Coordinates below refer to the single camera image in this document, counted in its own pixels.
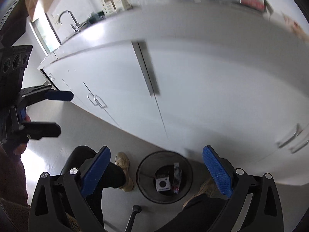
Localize toothpaste box red white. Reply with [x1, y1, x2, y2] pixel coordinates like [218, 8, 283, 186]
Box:
[239, 0, 274, 14]

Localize chrome kitchen faucet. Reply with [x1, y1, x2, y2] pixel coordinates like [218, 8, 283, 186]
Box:
[58, 10, 81, 34]

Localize black mesh trash bin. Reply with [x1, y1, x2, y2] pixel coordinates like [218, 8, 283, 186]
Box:
[136, 151, 193, 204]

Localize person's left hand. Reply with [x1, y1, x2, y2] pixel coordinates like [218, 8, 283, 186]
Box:
[13, 114, 32, 155]

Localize brown fleece left sleeve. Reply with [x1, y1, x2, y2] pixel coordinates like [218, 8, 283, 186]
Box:
[1, 149, 30, 231]

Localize right beige shoe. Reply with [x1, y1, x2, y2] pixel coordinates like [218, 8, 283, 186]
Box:
[182, 177, 219, 209]

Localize beige shoe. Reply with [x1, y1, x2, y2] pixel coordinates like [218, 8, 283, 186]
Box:
[115, 152, 134, 192]
[182, 177, 219, 209]

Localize left beige shoe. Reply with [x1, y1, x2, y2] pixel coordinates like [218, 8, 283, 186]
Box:
[115, 152, 134, 192]

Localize small white box in bin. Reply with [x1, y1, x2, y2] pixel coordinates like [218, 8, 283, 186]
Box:
[155, 177, 171, 192]

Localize cream utensil holder rack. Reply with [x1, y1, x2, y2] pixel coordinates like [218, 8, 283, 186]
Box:
[101, 0, 132, 16]

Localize crumpled beige paper wrapper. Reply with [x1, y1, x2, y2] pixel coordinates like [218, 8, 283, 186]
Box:
[282, 14, 308, 42]

